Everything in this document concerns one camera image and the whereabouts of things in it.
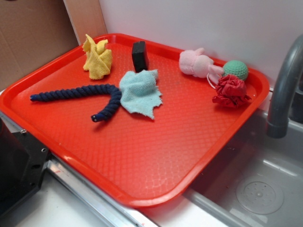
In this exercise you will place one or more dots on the green dimpled ball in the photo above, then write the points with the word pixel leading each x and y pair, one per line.
pixel 236 68

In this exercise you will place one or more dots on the crumpled red cloth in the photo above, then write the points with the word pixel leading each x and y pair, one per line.
pixel 231 92

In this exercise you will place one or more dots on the pink plush toy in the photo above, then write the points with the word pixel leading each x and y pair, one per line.
pixel 195 63

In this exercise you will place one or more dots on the brown cardboard panel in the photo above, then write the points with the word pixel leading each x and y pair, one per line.
pixel 32 33

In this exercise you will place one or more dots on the wooden board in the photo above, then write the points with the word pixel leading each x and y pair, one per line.
pixel 86 18

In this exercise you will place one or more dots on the grey plastic sink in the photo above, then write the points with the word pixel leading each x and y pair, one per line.
pixel 255 180

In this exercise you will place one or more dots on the black box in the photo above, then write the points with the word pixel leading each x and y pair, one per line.
pixel 139 56

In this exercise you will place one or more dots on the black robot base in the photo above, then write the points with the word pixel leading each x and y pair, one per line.
pixel 23 160

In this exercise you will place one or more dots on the grey faucet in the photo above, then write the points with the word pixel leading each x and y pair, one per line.
pixel 287 98

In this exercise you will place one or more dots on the light blue cloth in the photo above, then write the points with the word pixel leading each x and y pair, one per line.
pixel 140 93

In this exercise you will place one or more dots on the yellow cloth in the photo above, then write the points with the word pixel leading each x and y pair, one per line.
pixel 99 58

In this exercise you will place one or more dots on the red plastic tray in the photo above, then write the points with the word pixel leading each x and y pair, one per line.
pixel 138 161

